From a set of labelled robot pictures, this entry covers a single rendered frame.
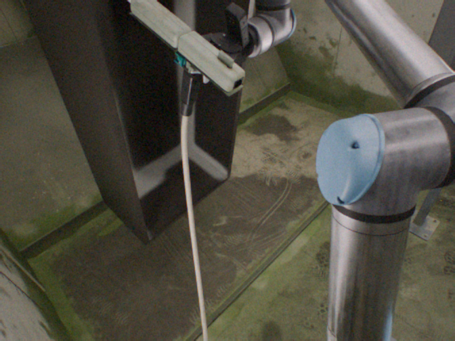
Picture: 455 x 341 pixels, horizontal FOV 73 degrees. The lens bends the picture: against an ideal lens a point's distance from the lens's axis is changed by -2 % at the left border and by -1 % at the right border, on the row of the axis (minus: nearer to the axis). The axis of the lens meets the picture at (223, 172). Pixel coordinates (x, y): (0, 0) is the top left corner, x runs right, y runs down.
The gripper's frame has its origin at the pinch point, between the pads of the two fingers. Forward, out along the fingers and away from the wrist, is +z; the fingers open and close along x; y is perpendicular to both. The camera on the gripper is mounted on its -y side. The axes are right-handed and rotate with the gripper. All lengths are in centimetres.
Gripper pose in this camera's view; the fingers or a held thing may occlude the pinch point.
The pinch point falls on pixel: (190, 61)
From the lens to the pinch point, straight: 70.5
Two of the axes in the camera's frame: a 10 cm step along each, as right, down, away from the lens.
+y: -2.2, 5.2, 8.2
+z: -6.6, 5.4, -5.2
